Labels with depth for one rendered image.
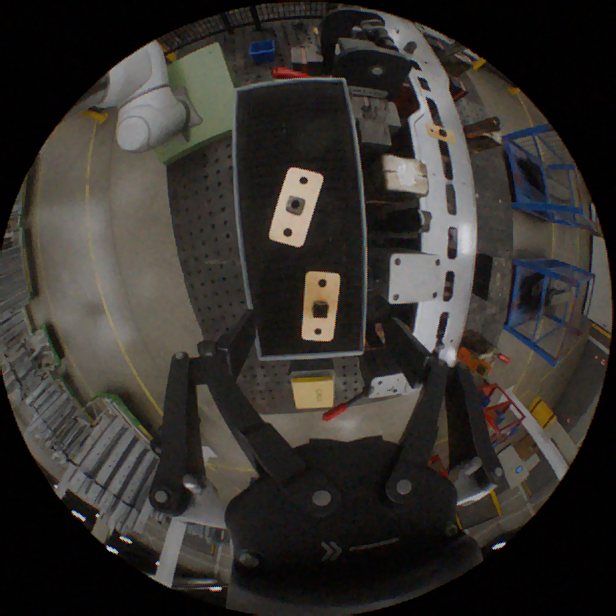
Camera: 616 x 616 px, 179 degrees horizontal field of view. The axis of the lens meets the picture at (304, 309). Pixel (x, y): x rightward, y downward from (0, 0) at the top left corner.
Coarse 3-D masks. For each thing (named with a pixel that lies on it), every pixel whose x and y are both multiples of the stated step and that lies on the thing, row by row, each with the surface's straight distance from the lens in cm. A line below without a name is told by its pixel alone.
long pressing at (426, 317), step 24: (408, 24) 102; (432, 72) 75; (432, 96) 64; (408, 120) 52; (432, 120) 58; (456, 120) 64; (432, 144) 53; (456, 144) 59; (432, 168) 50; (456, 168) 55; (432, 192) 48; (456, 192) 52; (432, 216) 46; (456, 216) 51; (432, 240) 46; (456, 240) 51; (456, 264) 51; (456, 288) 53; (432, 312) 50; (456, 312) 56; (432, 336) 54; (456, 336) 60; (408, 384) 60
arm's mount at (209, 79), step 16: (208, 48) 83; (176, 64) 86; (192, 64) 84; (208, 64) 82; (224, 64) 80; (176, 80) 85; (192, 80) 83; (208, 80) 81; (224, 80) 80; (192, 96) 82; (208, 96) 81; (224, 96) 79; (208, 112) 81; (224, 112) 80; (192, 128) 83; (208, 128) 82; (224, 128) 80; (176, 144) 87; (192, 144) 84; (208, 144) 86; (160, 160) 91; (176, 160) 92
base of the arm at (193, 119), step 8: (184, 88) 82; (176, 96) 82; (184, 96) 81; (184, 104) 78; (192, 112) 80; (192, 120) 80; (200, 120) 80; (184, 128) 81; (176, 136) 81; (184, 136) 82; (184, 144) 82
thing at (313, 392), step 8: (328, 376) 30; (296, 384) 30; (304, 384) 30; (312, 384) 30; (320, 384) 30; (328, 384) 30; (296, 392) 31; (304, 392) 31; (312, 392) 31; (320, 392) 31; (328, 392) 31; (296, 400) 32; (304, 400) 32; (312, 400) 32; (320, 400) 32; (328, 400) 32
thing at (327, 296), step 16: (320, 272) 22; (320, 288) 22; (336, 288) 22; (304, 304) 23; (320, 304) 22; (336, 304) 23; (304, 320) 23; (320, 320) 23; (304, 336) 24; (320, 336) 24
